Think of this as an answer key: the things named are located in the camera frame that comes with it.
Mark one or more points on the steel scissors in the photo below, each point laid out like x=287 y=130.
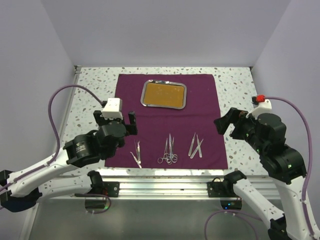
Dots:
x=167 y=157

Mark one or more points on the steel tray yellow liner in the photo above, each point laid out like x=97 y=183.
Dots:
x=164 y=94

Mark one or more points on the steel tweezers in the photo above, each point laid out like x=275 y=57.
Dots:
x=136 y=149
x=136 y=160
x=139 y=151

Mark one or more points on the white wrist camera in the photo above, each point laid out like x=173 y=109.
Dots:
x=113 y=109
x=261 y=105

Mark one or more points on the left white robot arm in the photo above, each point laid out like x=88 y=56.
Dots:
x=23 y=189

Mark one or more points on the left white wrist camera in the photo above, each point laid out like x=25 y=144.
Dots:
x=113 y=109

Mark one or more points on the purple cloth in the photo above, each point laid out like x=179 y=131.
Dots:
x=154 y=124

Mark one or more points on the aluminium rail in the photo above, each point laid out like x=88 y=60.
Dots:
x=167 y=187
x=58 y=132

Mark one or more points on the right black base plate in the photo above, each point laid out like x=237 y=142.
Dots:
x=217 y=189

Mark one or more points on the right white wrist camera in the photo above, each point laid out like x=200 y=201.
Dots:
x=261 y=105

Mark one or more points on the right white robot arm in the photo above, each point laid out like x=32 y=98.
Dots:
x=286 y=170

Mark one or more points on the aluminium front rail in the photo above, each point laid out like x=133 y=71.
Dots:
x=167 y=187

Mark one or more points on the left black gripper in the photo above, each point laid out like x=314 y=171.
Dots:
x=131 y=127

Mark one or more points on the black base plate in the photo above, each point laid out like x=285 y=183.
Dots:
x=217 y=189
x=111 y=189

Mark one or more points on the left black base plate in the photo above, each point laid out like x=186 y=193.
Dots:
x=111 y=189

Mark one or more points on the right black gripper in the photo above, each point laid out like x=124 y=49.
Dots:
x=233 y=115

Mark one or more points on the steel scalpel handle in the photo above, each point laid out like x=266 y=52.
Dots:
x=194 y=153
x=199 y=150
x=191 y=145

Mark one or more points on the aluminium left rail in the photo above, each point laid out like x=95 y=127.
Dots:
x=58 y=132

